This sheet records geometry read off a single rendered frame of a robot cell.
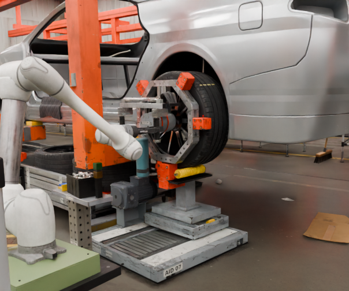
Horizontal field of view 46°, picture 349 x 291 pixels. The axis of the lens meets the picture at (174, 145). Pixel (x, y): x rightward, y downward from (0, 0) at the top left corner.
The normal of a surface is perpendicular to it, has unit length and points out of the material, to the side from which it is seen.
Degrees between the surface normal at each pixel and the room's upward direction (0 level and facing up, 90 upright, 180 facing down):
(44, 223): 88
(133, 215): 90
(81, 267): 90
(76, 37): 90
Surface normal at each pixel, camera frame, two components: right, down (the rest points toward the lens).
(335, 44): 0.24, 0.11
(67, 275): 0.77, 0.07
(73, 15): -0.72, 0.11
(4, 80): -0.47, 0.03
